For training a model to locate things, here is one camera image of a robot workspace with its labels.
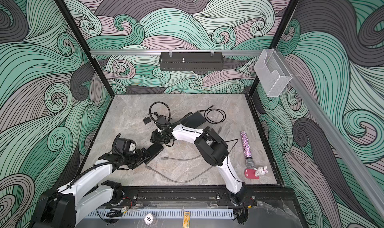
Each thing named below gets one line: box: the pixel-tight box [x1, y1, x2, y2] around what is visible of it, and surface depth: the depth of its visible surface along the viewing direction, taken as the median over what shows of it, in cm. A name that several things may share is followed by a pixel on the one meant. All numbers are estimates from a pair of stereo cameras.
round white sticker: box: [144, 213, 154, 225], surface depth 64 cm
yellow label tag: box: [182, 211, 191, 228], surface depth 67 cm
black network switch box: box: [143, 142, 164, 166], surface depth 90 cm
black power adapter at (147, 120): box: [143, 117, 152, 125], surface depth 104 cm
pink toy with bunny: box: [244, 165, 269, 180], surface depth 81 cm
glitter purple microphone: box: [240, 130, 255, 169], surface depth 87 cm
